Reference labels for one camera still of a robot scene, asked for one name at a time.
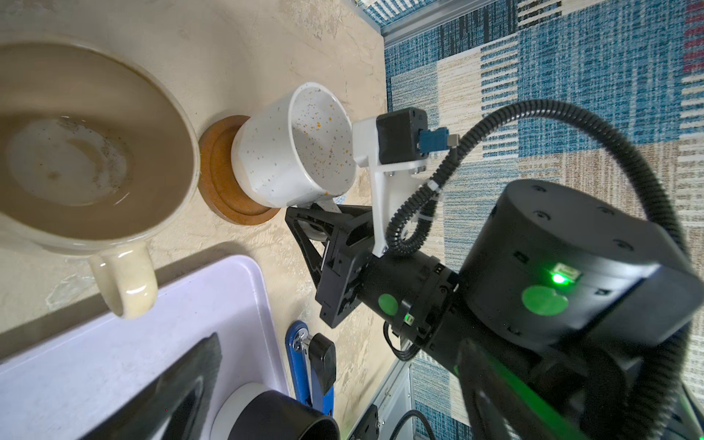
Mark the blue stapler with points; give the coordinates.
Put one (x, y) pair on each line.
(313, 366)

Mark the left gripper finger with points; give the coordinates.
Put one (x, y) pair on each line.
(173, 406)

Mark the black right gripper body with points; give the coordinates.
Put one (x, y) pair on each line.
(350, 255)

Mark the black ceramic mug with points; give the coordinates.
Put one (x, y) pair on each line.
(254, 411)

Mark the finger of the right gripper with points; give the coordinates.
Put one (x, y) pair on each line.
(312, 229)

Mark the white ceramic mug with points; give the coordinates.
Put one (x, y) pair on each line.
(296, 151)

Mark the brown round coaster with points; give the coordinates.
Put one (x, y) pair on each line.
(218, 185)

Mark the lilac plastic tray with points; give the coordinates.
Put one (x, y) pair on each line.
(65, 386)

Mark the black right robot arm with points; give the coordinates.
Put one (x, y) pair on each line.
(569, 319)

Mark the beige ceramic mug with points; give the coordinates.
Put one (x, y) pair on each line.
(96, 158)

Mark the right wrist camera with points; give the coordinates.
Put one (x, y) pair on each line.
(395, 148)

